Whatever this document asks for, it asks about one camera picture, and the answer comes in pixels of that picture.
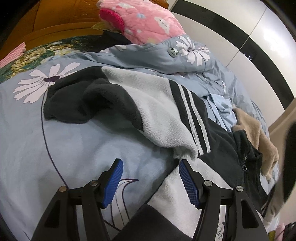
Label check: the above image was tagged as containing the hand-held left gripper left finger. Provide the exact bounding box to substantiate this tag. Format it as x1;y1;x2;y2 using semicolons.
31;158;124;241

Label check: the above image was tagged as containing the wooden headboard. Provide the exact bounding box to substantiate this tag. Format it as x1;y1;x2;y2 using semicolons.
0;0;169;61

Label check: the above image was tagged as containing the light blue shirt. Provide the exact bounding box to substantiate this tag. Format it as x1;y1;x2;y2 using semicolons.
203;93;241;133

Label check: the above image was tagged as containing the blue floral duvet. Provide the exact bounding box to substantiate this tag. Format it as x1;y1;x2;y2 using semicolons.
83;34;234;78

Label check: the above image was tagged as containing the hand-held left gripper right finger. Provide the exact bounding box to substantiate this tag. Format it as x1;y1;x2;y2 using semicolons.
179;159;265;241

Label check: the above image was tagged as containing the beige fleece garment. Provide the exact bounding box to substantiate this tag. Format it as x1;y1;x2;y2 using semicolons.
232;104;280;181

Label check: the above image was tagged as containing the small pink cloth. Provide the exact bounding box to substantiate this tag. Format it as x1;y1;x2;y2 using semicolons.
274;224;288;240

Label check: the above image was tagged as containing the pink striped cloth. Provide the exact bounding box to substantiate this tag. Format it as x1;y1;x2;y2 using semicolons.
0;42;26;68

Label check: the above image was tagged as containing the black and grey fleece jacket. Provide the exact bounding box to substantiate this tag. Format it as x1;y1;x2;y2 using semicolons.
43;66;275;241

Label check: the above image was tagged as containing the green floral cloth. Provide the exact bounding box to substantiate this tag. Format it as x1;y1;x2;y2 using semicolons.
0;37;102;83

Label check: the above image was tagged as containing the white and black wardrobe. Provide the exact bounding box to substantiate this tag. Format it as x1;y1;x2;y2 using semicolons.
166;0;296;116

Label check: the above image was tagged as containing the blue floral bed sheet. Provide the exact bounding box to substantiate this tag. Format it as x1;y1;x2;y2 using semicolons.
0;62;278;241

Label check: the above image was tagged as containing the pink printed quilt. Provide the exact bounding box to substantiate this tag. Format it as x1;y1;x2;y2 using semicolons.
96;0;185;45

